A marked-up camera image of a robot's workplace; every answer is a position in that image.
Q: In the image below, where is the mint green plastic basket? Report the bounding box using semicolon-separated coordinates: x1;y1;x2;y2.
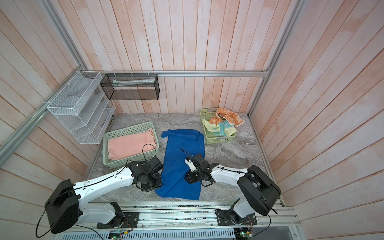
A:
103;122;159;169

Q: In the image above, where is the yellow-green plastic basket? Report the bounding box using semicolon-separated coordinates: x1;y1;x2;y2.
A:
200;108;237;145

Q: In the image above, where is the blue towel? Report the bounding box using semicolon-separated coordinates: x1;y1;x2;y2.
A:
155;129;205;201

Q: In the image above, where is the pink towel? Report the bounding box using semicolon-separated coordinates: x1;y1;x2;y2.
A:
108;129;157;161

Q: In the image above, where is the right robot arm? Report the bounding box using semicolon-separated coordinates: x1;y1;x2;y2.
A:
185;154;282;226

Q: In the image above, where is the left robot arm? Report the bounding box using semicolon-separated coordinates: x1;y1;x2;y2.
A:
45;157;164;234

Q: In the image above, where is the light green yellow towel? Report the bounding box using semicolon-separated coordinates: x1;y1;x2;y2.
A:
202;117;238;137

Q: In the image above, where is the orange patterned towel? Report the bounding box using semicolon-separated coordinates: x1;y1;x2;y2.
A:
209;108;245;127

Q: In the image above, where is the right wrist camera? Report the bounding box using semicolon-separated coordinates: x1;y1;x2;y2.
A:
185;159;197;172

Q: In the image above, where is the aluminium rail frame front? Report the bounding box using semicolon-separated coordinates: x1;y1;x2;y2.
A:
54;201;306;240

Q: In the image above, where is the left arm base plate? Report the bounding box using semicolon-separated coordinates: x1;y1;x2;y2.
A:
97;212;140;229

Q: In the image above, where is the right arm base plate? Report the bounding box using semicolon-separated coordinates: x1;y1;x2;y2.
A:
215;209;258;227

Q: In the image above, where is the black wire mesh basket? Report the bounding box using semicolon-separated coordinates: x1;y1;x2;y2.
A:
101;73;160;101

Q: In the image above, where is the white wire mesh shelf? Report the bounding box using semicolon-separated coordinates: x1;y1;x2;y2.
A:
48;71;116;145

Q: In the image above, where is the aluminium wall rail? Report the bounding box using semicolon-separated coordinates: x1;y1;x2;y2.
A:
98;70;269;77

